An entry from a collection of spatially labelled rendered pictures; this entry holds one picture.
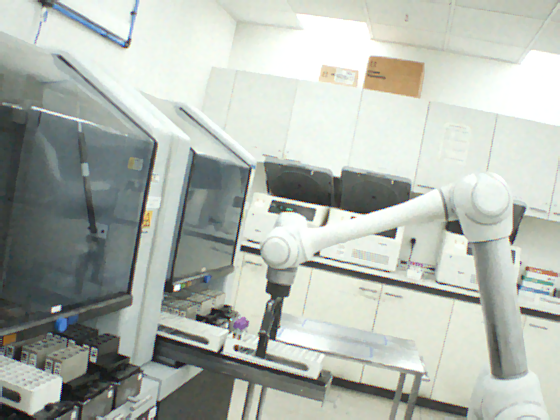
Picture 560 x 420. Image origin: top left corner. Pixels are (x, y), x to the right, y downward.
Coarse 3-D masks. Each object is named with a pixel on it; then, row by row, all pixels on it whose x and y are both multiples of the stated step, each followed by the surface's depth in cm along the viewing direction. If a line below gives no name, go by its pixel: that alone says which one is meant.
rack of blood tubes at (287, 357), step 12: (228, 336) 168; (252, 336) 175; (228, 348) 167; (252, 348) 165; (276, 348) 166; (288, 348) 169; (300, 348) 171; (264, 360) 164; (276, 360) 172; (288, 360) 172; (300, 360) 161; (312, 360) 161; (300, 372) 161; (312, 372) 161
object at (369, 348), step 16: (288, 320) 226; (304, 320) 231; (288, 336) 201; (304, 336) 205; (320, 336) 210; (336, 336) 214; (352, 336) 219; (368, 336) 224; (384, 336) 229; (320, 352) 192; (336, 352) 192; (352, 352) 195; (368, 352) 199; (384, 352) 203; (400, 352) 207; (416, 352) 211; (384, 368) 188; (400, 368) 187; (416, 368) 189; (400, 384) 229; (416, 384) 187; (256, 416) 239
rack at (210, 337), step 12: (168, 324) 171; (180, 324) 172; (192, 324) 176; (204, 324) 178; (168, 336) 171; (180, 336) 178; (192, 336) 180; (204, 336) 168; (216, 336) 168; (216, 348) 168
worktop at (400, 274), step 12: (336, 264) 392; (348, 264) 393; (384, 276) 384; (396, 276) 382; (432, 276) 419; (444, 288) 374; (456, 288) 372; (528, 300) 380; (552, 300) 408; (552, 312) 357
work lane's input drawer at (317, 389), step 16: (160, 336) 171; (160, 352) 170; (176, 352) 169; (192, 352) 168; (208, 352) 167; (208, 368) 166; (224, 368) 165; (240, 368) 164; (256, 368) 163; (272, 368) 163; (272, 384) 162; (288, 384) 161; (304, 384) 159; (320, 384) 159; (320, 400) 158; (336, 400) 163
